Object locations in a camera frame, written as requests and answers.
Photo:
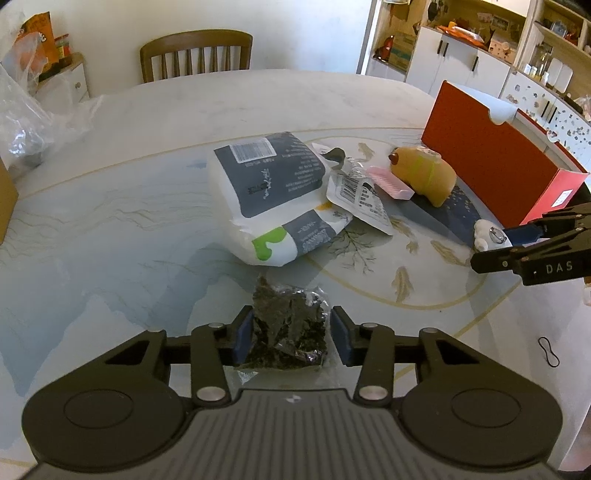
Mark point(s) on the white marble desktop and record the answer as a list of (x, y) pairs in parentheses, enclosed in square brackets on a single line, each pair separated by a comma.
[(138, 207)]

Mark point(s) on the red cardboard box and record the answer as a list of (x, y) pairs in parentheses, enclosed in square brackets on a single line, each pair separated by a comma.
[(485, 152)]

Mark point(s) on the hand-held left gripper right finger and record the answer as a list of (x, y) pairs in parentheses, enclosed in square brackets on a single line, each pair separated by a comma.
[(341, 334)]

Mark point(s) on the dark blue placemat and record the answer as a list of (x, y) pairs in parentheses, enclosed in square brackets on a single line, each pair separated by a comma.
[(443, 217)]

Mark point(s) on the red figurine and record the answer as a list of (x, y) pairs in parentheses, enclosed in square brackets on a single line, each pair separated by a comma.
[(385, 48)]

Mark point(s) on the dark seaweed packet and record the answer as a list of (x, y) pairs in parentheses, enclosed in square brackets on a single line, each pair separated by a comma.
[(286, 323)]

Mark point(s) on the yellow plush toy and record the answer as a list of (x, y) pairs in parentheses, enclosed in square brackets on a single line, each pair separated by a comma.
[(425, 180)]

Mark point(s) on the white wooden wall cabinet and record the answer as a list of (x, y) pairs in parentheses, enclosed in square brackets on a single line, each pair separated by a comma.
[(452, 64)]

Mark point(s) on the silver snack packet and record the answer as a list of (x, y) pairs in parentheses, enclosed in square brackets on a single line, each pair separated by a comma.
[(360, 198)]

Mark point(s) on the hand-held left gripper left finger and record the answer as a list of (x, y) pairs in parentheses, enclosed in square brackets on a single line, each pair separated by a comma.
[(242, 334)]

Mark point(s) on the brown cardboard box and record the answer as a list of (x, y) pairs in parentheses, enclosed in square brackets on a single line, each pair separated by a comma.
[(7, 203)]

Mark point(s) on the pink soap dish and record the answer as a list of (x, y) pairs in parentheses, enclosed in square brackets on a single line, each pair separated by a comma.
[(388, 182)]

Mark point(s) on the wooden chair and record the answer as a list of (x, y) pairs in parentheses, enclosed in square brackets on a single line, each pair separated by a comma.
[(194, 39)]

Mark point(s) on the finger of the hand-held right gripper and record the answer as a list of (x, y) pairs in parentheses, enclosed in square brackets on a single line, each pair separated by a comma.
[(494, 261), (526, 234)]

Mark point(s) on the printed cardboard box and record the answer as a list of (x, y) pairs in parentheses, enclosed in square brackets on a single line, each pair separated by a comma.
[(402, 50)]

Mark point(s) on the tall glass jar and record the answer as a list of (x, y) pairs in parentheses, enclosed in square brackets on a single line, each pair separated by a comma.
[(540, 62)]

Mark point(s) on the glass sauce jar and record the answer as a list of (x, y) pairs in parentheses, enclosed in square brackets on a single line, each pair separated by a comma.
[(63, 48)]

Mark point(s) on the white side cabinet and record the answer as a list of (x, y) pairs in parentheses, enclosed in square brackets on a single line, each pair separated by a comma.
[(69, 81)]

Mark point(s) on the orange snack box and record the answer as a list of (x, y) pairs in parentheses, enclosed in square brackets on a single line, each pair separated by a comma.
[(39, 32)]

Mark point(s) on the orange tray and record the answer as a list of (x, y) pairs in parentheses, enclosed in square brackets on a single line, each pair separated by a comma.
[(459, 33)]

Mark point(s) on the clear plastic bag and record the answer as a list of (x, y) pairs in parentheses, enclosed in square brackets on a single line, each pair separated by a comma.
[(27, 106)]

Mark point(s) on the white grey tissue pack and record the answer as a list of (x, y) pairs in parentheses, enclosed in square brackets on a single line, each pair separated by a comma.
[(258, 184)]

